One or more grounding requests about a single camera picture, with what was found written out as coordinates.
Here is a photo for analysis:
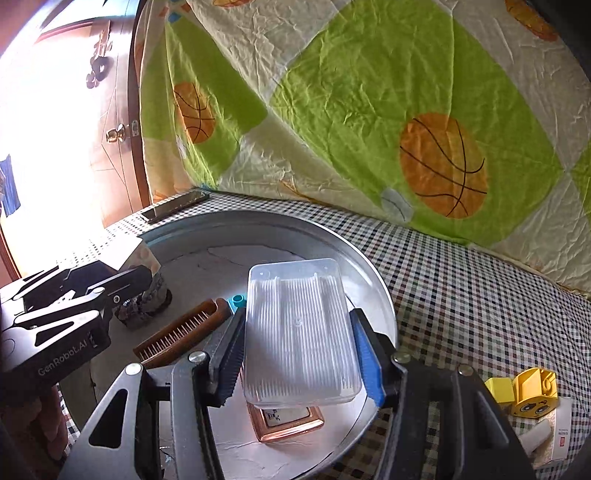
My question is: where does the wooden door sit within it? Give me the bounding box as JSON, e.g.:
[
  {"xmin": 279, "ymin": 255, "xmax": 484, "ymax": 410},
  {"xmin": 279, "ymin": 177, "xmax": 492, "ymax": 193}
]
[{"xmin": 0, "ymin": 0, "xmax": 154, "ymax": 280}]

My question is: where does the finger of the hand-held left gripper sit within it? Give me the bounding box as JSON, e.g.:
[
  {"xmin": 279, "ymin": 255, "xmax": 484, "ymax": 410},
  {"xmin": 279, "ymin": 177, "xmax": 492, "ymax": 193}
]
[
  {"xmin": 0, "ymin": 260, "xmax": 112, "ymax": 306},
  {"xmin": 16, "ymin": 267, "xmax": 154, "ymax": 329}
]

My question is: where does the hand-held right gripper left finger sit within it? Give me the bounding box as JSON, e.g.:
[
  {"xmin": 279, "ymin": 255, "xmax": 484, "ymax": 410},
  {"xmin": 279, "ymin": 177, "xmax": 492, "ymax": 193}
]
[{"xmin": 60, "ymin": 307, "xmax": 249, "ymax": 480}]

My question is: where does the black smartphone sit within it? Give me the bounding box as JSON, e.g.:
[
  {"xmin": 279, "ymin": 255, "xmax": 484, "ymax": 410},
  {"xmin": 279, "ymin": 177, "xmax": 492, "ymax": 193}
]
[{"xmin": 140, "ymin": 190, "xmax": 210, "ymax": 225}]

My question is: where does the pink rectangular box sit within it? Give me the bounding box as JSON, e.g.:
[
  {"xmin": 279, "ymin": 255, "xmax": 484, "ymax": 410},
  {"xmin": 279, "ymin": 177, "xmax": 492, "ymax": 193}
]
[{"xmin": 247, "ymin": 401, "xmax": 326, "ymax": 444}]

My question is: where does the yellow toy block with face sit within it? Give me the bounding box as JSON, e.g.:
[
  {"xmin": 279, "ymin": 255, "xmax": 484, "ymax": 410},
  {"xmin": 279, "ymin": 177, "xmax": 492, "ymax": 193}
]
[{"xmin": 484, "ymin": 367, "xmax": 561, "ymax": 419}]

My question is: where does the basketball print blanket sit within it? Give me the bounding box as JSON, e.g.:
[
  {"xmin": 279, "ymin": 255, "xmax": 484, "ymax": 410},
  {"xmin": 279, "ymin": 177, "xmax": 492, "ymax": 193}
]
[{"xmin": 134, "ymin": 0, "xmax": 591, "ymax": 297}]

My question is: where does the white roll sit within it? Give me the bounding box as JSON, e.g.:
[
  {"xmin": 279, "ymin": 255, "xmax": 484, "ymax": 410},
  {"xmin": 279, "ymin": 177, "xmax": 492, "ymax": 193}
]
[{"xmin": 517, "ymin": 420, "xmax": 553, "ymax": 456}]

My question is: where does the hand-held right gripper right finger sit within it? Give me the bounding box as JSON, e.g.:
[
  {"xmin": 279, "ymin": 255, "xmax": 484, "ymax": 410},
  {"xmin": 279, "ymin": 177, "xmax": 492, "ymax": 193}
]
[{"xmin": 349, "ymin": 308, "xmax": 536, "ymax": 480}]

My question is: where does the brown wooden comb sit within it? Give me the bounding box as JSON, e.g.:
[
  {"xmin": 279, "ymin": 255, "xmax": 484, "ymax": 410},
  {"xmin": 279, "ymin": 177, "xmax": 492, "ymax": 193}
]
[{"xmin": 133, "ymin": 298, "xmax": 232, "ymax": 370}]

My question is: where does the round metal tin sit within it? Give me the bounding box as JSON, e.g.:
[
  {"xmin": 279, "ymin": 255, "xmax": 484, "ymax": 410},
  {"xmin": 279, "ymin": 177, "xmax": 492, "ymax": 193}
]
[{"xmin": 59, "ymin": 210, "xmax": 399, "ymax": 480}]

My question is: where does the clear plastic swab box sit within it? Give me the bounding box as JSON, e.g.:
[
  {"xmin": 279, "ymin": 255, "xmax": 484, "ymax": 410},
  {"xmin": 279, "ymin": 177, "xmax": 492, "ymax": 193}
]
[{"xmin": 243, "ymin": 258, "xmax": 365, "ymax": 408}]

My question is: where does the small white box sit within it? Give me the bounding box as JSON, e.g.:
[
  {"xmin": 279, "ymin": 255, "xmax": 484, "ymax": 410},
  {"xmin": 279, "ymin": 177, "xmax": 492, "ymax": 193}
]
[{"xmin": 99, "ymin": 235, "xmax": 161, "ymax": 278}]

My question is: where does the white packet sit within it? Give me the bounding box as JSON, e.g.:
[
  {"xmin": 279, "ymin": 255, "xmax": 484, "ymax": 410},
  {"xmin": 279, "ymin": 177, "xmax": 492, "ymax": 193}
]
[{"xmin": 531, "ymin": 397, "xmax": 574, "ymax": 467}]

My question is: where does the black gear wheel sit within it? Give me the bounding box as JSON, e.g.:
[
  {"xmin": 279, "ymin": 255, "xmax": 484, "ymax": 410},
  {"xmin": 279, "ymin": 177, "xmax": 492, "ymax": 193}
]
[{"xmin": 113, "ymin": 272, "xmax": 174, "ymax": 330}]

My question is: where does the blue cloth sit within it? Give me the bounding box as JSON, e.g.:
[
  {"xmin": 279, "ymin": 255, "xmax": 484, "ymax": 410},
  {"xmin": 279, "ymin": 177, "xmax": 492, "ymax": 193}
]
[{"xmin": 0, "ymin": 154, "xmax": 23, "ymax": 217}]

